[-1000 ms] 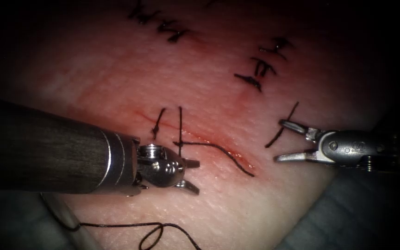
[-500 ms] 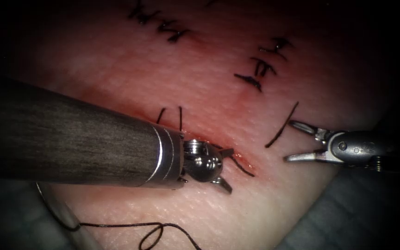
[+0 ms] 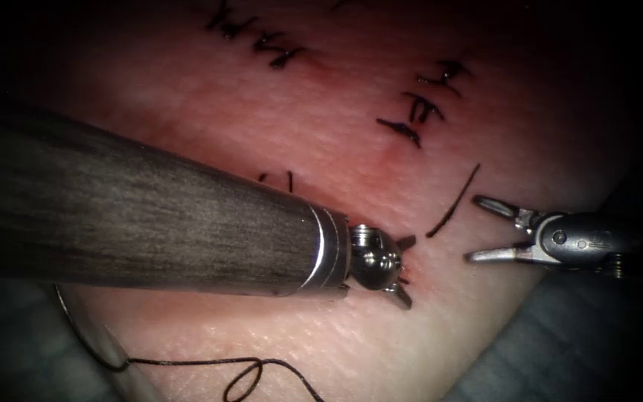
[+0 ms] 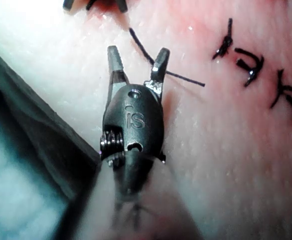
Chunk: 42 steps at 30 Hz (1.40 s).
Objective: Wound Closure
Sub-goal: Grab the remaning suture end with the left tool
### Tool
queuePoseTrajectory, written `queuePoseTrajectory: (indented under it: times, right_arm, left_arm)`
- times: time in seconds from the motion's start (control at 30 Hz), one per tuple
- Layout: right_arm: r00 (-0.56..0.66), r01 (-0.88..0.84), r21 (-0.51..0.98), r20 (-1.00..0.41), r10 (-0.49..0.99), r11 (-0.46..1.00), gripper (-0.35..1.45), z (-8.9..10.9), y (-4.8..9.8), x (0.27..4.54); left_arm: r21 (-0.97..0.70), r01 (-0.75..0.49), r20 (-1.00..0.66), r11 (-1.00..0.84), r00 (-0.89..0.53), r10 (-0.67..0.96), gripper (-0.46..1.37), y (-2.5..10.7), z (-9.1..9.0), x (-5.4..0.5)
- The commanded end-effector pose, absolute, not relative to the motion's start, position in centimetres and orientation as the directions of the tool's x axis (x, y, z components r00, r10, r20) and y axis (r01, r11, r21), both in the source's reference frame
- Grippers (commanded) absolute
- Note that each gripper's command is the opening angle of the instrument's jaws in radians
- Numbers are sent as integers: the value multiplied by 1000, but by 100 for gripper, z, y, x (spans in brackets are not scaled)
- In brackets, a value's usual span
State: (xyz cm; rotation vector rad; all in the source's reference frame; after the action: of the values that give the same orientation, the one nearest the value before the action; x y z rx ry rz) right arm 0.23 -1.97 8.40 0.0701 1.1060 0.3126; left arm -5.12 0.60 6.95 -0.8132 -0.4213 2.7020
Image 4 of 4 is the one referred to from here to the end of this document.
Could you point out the right arm needle driver jaw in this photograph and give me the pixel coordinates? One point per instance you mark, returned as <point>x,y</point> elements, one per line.
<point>160,65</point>
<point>115,65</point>

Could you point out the right arm needle driver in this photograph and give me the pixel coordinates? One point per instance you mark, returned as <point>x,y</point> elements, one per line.
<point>138,130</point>

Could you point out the dark right arm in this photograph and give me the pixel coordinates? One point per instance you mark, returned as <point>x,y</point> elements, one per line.
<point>98,215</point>

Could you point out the black thread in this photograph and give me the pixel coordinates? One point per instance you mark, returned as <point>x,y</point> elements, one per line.
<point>140,47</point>

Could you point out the black stitching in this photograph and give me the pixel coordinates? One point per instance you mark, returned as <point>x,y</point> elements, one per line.
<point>122,5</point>
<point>255,62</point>

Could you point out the tissue pad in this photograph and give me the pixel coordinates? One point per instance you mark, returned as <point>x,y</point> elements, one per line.
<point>223,162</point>

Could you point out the blue-green cloth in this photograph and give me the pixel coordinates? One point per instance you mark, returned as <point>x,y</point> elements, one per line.
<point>13,190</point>

